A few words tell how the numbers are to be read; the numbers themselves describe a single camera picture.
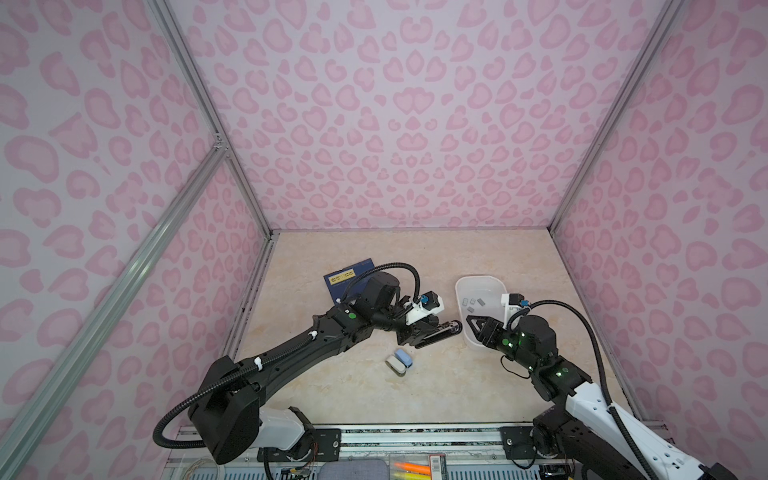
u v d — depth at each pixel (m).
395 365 0.84
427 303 0.62
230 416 0.40
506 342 0.68
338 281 1.04
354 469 0.68
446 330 0.75
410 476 0.69
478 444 0.75
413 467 0.69
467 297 1.01
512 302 0.72
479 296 1.01
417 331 0.66
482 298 1.00
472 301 1.00
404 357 0.86
